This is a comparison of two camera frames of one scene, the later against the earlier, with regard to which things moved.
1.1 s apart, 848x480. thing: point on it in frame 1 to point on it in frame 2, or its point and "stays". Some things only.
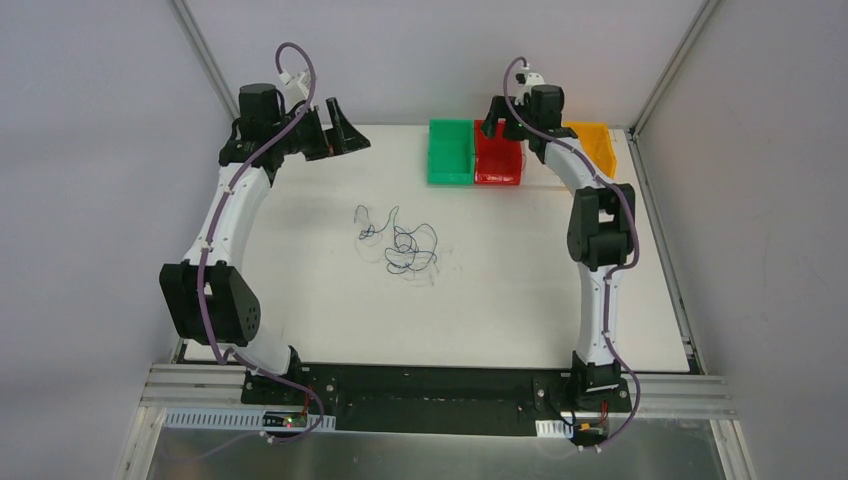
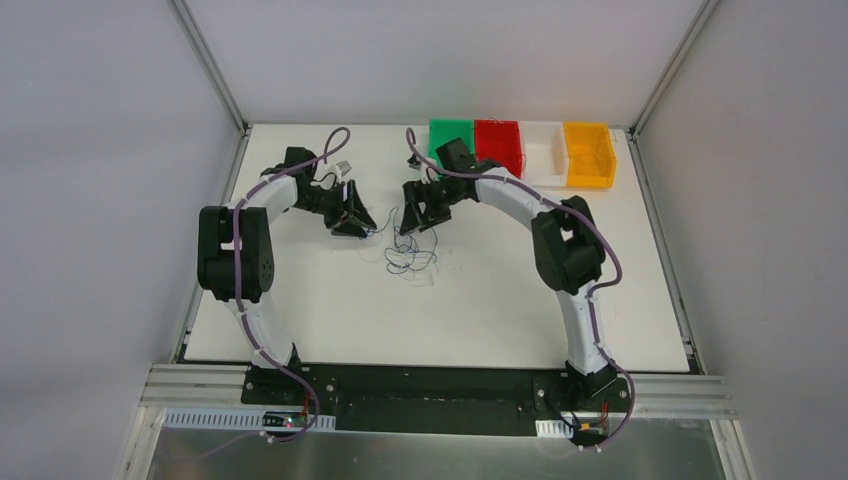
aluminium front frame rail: [215, 385] stays
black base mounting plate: [432, 399] stays
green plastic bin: [450, 151] stays
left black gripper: [324, 136] to [341, 207]
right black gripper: [502, 111] to [430, 204]
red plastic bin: [497, 160] stays
